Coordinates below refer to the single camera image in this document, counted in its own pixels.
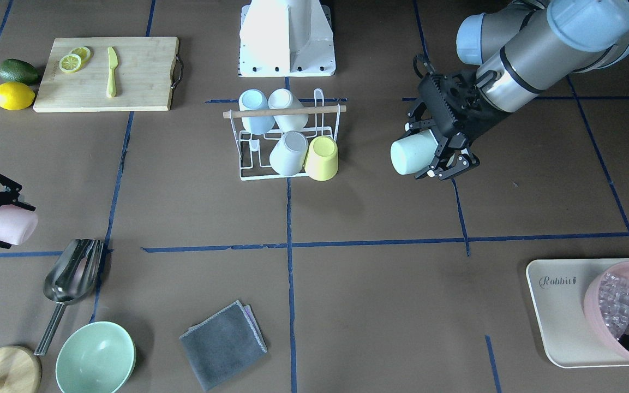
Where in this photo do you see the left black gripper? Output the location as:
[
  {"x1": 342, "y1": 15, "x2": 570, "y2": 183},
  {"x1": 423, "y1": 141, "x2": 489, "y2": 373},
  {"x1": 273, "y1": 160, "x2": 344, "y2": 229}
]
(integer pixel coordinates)
[{"x1": 405, "y1": 72, "x2": 508, "y2": 180}]

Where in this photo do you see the white plastic cup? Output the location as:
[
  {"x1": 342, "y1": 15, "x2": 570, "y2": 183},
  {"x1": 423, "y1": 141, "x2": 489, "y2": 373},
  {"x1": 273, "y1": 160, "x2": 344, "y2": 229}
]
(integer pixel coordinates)
[{"x1": 268, "y1": 88, "x2": 309, "y2": 132}]

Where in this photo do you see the bamboo cutting board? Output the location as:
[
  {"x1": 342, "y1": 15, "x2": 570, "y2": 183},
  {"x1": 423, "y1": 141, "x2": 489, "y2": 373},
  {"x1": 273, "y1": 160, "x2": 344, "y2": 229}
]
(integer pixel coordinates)
[{"x1": 33, "y1": 37, "x2": 179, "y2": 114}]

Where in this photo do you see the lemon slice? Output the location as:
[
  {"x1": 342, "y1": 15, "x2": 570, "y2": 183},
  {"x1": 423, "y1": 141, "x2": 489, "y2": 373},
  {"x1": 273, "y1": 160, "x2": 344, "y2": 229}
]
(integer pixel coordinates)
[
  {"x1": 59, "y1": 53, "x2": 84, "y2": 74},
  {"x1": 69, "y1": 46, "x2": 93, "y2": 64}
]

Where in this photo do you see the pink bowl with ice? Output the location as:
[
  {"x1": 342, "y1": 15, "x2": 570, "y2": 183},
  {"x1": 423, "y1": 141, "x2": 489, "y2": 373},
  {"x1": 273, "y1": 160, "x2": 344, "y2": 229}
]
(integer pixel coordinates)
[{"x1": 583, "y1": 260, "x2": 629, "y2": 362}]

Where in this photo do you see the green avocado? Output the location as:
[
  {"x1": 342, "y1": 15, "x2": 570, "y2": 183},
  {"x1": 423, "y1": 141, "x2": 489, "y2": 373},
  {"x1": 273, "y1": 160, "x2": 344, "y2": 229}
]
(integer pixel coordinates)
[{"x1": 0, "y1": 59, "x2": 41, "y2": 86}]

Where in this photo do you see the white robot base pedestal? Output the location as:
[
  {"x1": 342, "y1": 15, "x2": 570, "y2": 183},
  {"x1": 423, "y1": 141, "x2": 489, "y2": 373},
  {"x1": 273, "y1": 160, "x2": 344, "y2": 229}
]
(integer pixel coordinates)
[{"x1": 238, "y1": 1, "x2": 337, "y2": 78}]

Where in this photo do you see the green ceramic bowl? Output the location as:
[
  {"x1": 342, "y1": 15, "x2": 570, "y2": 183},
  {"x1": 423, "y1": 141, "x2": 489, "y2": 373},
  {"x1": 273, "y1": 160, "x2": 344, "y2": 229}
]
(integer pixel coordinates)
[{"x1": 55, "y1": 321, "x2": 136, "y2": 392}]

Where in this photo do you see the light blue plastic cup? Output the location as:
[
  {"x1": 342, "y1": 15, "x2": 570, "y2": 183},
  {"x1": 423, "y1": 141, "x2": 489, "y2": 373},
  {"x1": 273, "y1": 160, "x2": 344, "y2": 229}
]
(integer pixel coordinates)
[{"x1": 238, "y1": 89, "x2": 275, "y2": 135}]

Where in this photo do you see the white wire cup rack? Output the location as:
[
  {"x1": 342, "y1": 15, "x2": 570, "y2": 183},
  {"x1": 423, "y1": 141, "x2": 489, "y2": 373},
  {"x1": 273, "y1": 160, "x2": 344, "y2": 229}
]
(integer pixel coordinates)
[{"x1": 223, "y1": 88, "x2": 347, "y2": 181}]

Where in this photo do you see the grey plastic cup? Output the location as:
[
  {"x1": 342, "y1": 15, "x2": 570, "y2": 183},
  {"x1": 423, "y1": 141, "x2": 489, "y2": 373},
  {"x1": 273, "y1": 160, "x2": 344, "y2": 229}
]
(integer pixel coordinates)
[{"x1": 269, "y1": 131, "x2": 308, "y2": 177}]

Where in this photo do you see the green plastic cup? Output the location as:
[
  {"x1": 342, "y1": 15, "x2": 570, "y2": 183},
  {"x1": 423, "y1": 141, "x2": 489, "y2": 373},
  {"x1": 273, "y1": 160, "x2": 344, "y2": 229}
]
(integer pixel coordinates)
[{"x1": 391, "y1": 130, "x2": 438, "y2": 175}]

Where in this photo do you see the grey folded cloth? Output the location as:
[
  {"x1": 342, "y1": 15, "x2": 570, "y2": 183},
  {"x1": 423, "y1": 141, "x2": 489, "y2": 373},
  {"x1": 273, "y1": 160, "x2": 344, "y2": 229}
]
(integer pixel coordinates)
[{"x1": 179, "y1": 300, "x2": 268, "y2": 391}]

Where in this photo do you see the metal ice scoop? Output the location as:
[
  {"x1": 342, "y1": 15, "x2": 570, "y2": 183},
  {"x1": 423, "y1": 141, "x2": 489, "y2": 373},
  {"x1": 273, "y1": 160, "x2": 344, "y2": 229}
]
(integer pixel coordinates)
[{"x1": 33, "y1": 239, "x2": 103, "y2": 356}]

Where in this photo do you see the pink plastic cup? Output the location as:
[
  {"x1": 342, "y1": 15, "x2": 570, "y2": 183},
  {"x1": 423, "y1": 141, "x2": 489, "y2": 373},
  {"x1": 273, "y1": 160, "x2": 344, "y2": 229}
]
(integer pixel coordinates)
[{"x1": 0, "y1": 205, "x2": 38, "y2": 245}]

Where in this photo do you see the yellow plastic cup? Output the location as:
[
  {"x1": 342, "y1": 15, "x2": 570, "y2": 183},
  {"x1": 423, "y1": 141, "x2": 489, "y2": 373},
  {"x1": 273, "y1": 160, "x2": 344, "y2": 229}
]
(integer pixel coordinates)
[{"x1": 304, "y1": 136, "x2": 339, "y2": 181}]

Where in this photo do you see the whole yellow lemon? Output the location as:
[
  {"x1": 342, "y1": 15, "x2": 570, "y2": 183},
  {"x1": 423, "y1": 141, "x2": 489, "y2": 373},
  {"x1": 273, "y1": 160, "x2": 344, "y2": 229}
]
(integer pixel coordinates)
[{"x1": 0, "y1": 81, "x2": 36, "y2": 110}]

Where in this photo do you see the beige serving tray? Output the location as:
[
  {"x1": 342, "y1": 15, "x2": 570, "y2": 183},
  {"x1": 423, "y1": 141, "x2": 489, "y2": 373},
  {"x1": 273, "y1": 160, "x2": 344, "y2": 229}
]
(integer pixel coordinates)
[{"x1": 525, "y1": 258, "x2": 629, "y2": 368}]

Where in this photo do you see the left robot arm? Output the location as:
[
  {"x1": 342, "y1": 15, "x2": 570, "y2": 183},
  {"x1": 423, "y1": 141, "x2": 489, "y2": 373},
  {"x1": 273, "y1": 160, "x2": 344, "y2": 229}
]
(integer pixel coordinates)
[{"x1": 391, "y1": 1, "x2": 629, "y2": 180}]

